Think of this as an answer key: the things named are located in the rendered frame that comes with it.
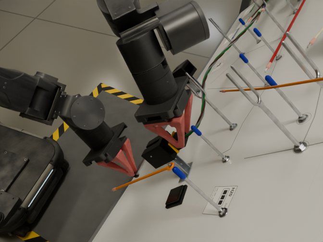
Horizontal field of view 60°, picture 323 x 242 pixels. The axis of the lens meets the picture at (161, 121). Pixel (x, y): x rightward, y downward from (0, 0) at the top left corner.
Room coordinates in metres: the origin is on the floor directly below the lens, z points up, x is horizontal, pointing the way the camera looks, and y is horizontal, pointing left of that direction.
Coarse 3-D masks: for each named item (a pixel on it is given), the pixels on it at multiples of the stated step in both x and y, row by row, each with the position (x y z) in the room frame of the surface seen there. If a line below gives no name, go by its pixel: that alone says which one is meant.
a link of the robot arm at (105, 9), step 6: (102, 0) 0.38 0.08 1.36; (132, 0) 0.37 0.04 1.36; (138, 0) 0.43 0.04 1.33; (102, 6) 0.37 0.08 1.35; (138, 6) 0.39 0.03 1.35; (102, 12) 0.37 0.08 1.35; (108, 12) 0.36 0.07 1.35; (108, 18) 0.36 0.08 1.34; (114, 24) 0.37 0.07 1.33; (114, 30) 0.38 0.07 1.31; (120, 36) 0.38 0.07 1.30
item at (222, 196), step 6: (216, 186) 0.18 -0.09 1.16; (222, 186) 0.18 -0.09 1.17; (228, 186) 0.17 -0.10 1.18; (234, 186) 0.17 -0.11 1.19; (216, 192) 0.17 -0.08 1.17; (222, 192) 0.17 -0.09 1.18; (228, 192) 0.16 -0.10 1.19; (234, 192) 0.16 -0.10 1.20; (216, 198) 0.16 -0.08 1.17; (222, 198) 0.15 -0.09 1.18; (228, 198) 0.15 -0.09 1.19; (210, 204) 0.15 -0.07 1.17; (222, 204) 0.14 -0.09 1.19; (228, 204) 0.14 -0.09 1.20; (204, 210) 0.14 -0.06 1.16; (210, 210) 0.14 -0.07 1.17; (216, 210) 0.14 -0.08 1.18
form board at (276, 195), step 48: (240, 48) 0.70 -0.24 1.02; (240, 96) 0.41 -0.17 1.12; (288, 96) 0.31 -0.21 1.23; (192, 144) 0.33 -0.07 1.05; (240, 144) 0.25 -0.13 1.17; (288, 144) 0.20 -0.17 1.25; (144, 192) 0.25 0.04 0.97; (192, 192) 0.19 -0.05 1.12; (240, 192) 0.15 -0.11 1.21; (288, 192) 0.13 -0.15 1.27; (96, 240) 0.17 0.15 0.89; (144, 240) 0.13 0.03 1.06; (192, 240) 0.10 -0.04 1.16; (240, 240) 0.09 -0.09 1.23; (288, 240) 0.07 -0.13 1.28
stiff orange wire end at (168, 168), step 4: (172, 164) 0.17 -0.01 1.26; (164, 168) 0.17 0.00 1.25; (168, 168) 0.17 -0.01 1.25; (172, 168) 0.16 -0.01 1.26; (152, 172) 0.18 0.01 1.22; (156, 172) 0.17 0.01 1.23; (144, 176) 0.18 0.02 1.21; (148, 176) 0.17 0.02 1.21; (136, 180) 0.18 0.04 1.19; (140, 180) 0.18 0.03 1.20; (124, 184) 0.18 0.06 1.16; (128, 184) 0.18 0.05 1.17; (116, 188) 0.19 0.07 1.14
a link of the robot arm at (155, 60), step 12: (144, 24) 0.34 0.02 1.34; (156, 24) 0.33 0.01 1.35; (132, 36) 0.32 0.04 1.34; (144, 36) 0.32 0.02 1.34; (156, 36) 0.34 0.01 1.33; (120, 48) 0.32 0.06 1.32; (132, 48) 0.31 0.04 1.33; (144, 48) 0.31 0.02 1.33; (156, 48) 0.32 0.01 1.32; (168, 48) 0.33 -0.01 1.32; (132, 60) 0.30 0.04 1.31; (144, 60) 0.30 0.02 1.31; (156, 60) 0.31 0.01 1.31; (132, 72) 0.30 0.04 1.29
